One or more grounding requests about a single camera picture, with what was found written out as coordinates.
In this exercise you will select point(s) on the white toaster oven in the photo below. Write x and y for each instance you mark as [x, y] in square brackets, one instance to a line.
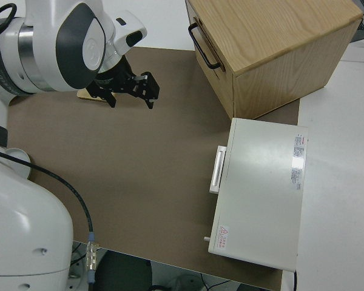
[261, 188]

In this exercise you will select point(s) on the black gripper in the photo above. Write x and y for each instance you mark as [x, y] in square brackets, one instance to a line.
[113, 79]

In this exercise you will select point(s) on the brown table mat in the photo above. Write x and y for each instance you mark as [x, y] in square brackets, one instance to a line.
[124, 166]

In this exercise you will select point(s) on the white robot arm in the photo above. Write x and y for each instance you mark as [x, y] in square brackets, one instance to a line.
[24, 227]
[48, 36]

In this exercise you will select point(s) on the gray round base under table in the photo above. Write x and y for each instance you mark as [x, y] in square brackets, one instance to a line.
[185, 281]

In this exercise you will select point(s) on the gray plate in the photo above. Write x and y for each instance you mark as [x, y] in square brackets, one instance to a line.
[18, 157]

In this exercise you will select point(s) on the red triangle warning sticker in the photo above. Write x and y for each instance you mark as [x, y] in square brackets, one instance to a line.
[223, 237]

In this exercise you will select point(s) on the wooden drawer cabinet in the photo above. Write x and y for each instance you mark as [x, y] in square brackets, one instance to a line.
[276, 36]

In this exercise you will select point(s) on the black round base under table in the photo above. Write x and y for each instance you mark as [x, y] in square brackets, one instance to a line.
[124, 272]

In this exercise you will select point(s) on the white printed label sticker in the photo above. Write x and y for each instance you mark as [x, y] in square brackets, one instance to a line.
[298, 163]

